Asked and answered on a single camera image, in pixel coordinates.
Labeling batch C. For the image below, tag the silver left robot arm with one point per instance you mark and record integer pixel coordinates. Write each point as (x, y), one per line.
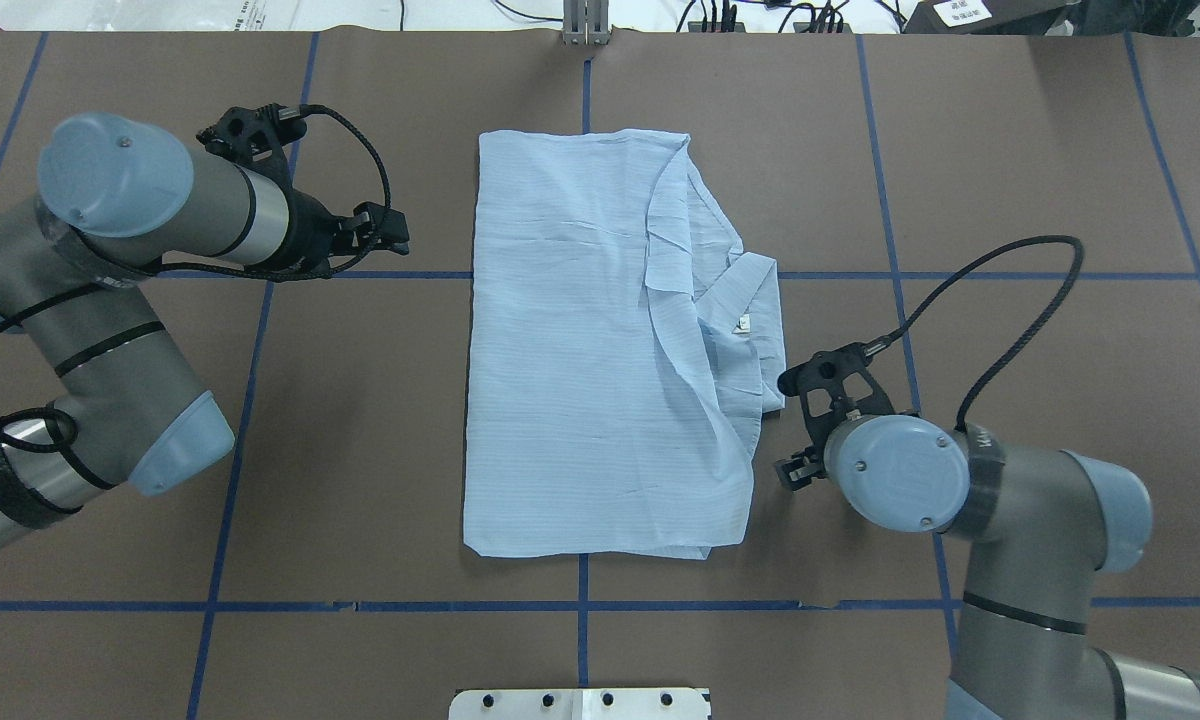
(118, 203)

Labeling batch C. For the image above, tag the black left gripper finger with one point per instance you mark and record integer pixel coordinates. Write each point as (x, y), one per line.
(396, 239)

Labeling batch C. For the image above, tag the aluminium frame post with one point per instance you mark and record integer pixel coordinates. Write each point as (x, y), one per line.
(586, 22)

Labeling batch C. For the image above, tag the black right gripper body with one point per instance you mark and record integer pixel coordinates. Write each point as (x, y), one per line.
(798, 469)

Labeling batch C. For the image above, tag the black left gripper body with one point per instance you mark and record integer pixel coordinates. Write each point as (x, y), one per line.
(310, 227)

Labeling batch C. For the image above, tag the light blue button shirt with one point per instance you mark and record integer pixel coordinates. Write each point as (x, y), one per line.
(624, 351)

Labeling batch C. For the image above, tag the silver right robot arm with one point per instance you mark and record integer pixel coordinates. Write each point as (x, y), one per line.
(1041, 525)

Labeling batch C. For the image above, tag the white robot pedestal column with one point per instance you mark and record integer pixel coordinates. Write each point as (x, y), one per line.
(583, 703)

